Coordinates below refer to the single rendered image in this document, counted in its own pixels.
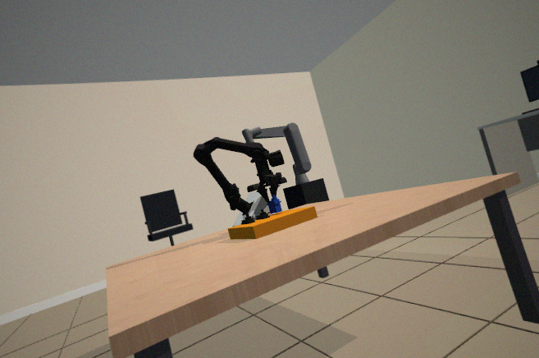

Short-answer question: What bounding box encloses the orange flat panel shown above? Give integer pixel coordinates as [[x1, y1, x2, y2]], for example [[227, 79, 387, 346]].
[[228, 206, 317, 239]]

